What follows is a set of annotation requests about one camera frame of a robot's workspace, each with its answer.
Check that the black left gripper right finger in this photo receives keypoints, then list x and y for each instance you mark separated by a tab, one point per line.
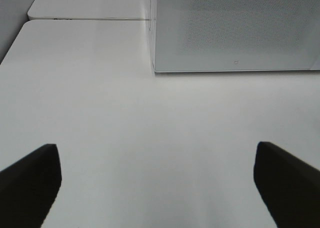
288	186

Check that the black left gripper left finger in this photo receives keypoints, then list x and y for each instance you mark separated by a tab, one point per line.
29	187

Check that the white microwave door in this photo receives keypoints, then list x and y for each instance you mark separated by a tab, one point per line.
236	35

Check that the white microwave oven body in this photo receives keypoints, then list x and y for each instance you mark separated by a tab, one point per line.
152	24

